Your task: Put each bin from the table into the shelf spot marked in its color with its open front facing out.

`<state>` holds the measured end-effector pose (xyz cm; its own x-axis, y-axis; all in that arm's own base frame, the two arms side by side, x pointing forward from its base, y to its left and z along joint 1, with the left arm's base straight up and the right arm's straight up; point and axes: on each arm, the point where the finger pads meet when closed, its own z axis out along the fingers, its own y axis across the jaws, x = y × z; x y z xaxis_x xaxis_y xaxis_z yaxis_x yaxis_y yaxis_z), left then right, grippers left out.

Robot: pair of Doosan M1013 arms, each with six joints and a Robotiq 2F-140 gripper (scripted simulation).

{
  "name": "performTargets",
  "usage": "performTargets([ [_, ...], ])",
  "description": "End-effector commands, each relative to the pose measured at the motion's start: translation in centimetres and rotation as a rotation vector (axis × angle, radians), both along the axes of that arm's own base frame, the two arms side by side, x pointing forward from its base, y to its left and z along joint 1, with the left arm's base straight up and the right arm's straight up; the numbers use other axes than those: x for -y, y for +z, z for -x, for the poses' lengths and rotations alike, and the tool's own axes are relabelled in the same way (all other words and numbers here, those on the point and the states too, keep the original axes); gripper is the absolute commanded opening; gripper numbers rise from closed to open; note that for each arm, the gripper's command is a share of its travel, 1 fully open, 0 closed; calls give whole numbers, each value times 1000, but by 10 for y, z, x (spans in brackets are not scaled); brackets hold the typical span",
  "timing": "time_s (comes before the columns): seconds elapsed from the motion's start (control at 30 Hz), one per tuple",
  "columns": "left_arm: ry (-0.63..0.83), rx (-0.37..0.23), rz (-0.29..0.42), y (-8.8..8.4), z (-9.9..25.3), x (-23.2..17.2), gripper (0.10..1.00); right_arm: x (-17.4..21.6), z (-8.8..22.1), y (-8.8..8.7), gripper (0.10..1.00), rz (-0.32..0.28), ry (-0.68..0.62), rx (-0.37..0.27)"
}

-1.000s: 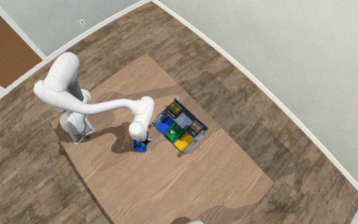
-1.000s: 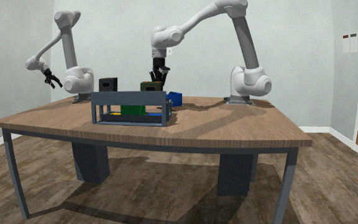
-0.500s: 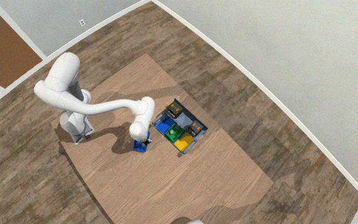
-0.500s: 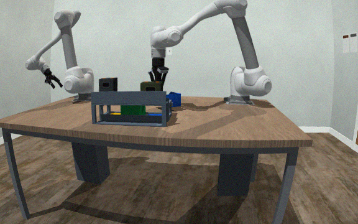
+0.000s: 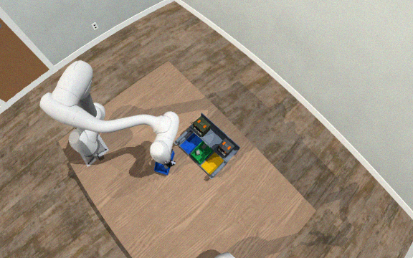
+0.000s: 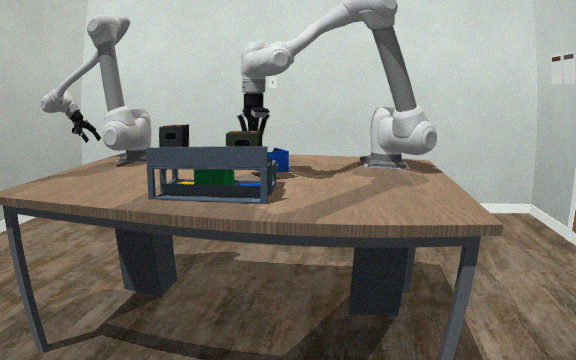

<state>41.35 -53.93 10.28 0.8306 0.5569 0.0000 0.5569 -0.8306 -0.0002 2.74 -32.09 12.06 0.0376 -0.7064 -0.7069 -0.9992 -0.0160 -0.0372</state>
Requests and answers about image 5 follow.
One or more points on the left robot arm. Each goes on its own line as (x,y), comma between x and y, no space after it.
(88,117)

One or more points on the green bin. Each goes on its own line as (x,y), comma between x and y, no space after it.
(204,153)

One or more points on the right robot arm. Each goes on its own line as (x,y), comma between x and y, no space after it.
(224,255)

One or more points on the blue bin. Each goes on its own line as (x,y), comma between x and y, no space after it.
(161,168)

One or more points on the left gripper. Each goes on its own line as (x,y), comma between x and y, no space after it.
(171,163)

